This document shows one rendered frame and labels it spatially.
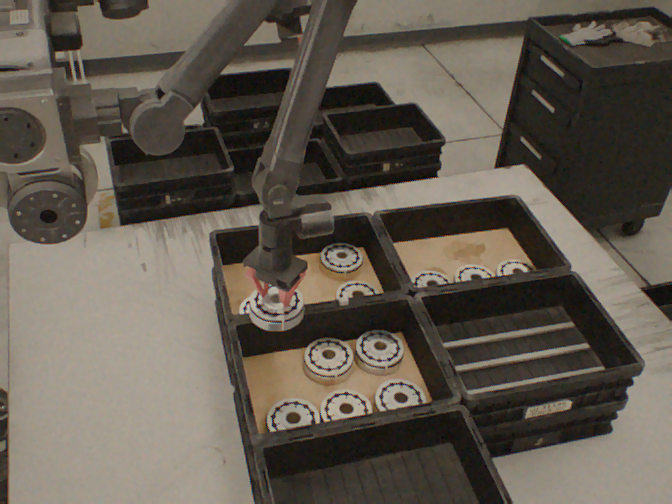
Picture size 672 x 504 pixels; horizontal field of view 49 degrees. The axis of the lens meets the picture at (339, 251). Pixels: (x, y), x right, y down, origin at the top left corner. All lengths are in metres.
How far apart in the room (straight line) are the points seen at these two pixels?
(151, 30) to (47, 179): 3.03
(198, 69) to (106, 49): 3.35
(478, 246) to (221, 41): 1.01
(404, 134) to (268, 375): 1.65
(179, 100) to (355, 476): 0.74
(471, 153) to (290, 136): 2.73
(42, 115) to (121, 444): 0.78
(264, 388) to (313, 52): 0.70
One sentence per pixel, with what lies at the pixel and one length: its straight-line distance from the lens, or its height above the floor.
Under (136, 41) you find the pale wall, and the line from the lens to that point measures 4.48.
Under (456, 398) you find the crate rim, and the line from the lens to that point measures 1.42.
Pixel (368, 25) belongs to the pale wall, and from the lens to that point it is 4.78.
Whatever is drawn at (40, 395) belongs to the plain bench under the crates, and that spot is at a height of 0.70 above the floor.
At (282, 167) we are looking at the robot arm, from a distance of 1.20.
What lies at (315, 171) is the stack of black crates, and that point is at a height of 0.38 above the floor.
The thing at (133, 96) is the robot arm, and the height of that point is 1.48.
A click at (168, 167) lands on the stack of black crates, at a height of 0.49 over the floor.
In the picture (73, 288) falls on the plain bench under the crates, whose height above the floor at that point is 0.70.
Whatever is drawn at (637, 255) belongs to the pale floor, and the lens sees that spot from 3.48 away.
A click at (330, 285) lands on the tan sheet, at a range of 1.75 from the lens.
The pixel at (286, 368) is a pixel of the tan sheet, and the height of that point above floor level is 0.83.
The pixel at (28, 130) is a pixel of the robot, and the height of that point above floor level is 1.46.
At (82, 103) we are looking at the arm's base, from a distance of 1.13.
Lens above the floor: 2.02
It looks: 40 degrees down
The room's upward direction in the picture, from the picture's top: 4 degrees clockwise
